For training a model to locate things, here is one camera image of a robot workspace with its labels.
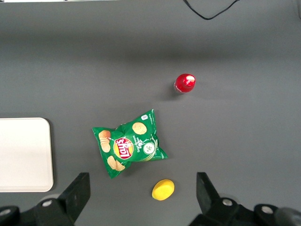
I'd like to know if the red capped bottle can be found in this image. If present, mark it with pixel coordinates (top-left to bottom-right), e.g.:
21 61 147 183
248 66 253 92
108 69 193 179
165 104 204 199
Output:
173 73 197 95

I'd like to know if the yellow lemon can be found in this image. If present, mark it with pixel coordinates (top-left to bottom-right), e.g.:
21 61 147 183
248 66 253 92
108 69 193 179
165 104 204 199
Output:
151 179 175 201

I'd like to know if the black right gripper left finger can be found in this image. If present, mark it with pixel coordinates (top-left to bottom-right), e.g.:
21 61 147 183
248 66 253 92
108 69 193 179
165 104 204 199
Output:
34 172 91 226

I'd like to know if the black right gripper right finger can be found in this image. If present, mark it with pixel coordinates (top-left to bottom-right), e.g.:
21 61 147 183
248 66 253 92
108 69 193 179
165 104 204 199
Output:
190 172 255 226

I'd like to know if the green Lay's chips bag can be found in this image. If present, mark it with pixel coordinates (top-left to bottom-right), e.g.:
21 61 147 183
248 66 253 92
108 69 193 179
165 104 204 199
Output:
92 109 168 180

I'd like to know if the black cable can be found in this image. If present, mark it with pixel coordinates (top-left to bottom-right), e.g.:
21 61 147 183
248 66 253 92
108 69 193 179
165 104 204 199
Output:
182 0 241 20

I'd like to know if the white rectangular tray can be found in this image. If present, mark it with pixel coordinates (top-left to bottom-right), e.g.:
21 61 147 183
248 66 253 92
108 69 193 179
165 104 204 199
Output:
0 117 54 193

